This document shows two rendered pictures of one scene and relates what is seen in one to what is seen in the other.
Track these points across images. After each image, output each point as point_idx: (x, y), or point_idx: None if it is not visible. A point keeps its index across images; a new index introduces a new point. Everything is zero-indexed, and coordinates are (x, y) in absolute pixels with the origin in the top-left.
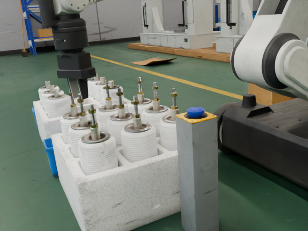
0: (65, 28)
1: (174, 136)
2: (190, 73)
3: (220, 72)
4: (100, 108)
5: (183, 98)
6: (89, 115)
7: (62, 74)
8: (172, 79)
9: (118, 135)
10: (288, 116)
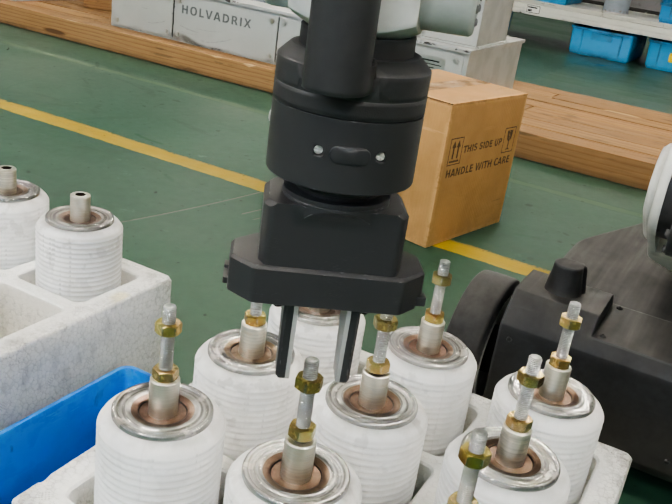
0: (403, 103)
1: (577, 460)
2: (76, 97)
3: (169, 101)
4: (217, 356)
5: (146, 204)
6: (213, 400)
7: (287, 289)
8: (35, 118)
9: (386, 479)
10: (670, 324)
